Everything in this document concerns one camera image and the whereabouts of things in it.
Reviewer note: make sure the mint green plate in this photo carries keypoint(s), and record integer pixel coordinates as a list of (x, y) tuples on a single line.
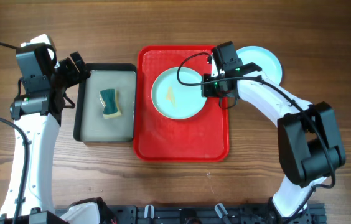
[(174, 100)]

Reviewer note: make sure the green and yellow sponge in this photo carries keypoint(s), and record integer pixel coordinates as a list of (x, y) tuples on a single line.
[(109, 100)]

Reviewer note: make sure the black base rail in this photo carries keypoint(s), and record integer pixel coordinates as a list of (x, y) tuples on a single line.
[(243, 214)]

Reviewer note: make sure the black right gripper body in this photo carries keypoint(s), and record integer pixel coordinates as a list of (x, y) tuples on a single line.
[(210, 86)]

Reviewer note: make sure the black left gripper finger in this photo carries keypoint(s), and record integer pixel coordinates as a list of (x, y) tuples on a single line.
[(72, 71), (83, 71)]

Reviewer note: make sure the red plastic serving tray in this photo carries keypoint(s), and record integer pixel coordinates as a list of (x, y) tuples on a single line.
[(201, 138)]

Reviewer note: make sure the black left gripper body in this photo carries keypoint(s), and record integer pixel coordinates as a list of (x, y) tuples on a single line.
[(68, 71)]

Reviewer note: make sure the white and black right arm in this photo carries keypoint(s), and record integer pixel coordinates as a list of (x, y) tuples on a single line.
[(309, 141)]

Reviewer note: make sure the black rectangular water tray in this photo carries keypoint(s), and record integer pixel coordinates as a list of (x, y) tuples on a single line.
[(92, 122)]

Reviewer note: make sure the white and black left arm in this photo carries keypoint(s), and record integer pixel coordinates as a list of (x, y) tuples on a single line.
[(36, 117)]

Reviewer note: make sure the light blue plate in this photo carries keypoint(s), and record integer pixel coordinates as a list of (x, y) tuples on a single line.
[(264, 59)]

